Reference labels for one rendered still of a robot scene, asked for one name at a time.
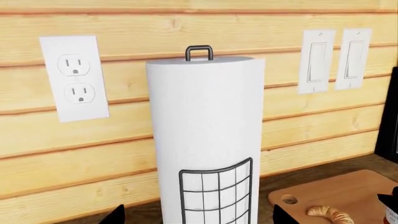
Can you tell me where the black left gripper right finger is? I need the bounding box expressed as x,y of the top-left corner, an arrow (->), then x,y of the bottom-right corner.
272,204 -> 297,224

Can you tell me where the black appliance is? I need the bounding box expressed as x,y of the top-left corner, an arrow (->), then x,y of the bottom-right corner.
374,66 -> 398,164

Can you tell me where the black wire towel holder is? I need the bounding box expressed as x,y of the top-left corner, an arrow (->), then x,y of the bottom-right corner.
178,45 -> 254,224

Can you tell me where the white double wall outlet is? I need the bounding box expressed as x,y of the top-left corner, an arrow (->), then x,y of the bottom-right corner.
39,35 -> 111,123

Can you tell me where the white paper towel roll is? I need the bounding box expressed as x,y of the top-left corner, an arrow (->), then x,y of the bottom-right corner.
146,55 -> 267,224

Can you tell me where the jam jar with black lid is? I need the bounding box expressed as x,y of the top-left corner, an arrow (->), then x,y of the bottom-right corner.
377,192 -> 398,224

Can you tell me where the wooden cutting board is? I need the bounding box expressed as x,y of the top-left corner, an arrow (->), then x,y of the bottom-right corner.
267,169 -> 398,224

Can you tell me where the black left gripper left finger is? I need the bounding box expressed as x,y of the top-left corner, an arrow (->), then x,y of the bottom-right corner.
102,203 -> 125,224

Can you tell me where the golden brown croissant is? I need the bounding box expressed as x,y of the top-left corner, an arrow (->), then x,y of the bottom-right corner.
306,205 -> 355,224

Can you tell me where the white rocker light switch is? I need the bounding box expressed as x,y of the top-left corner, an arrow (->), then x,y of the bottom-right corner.
334,28 -> 373,91
297,29 -> 337,95

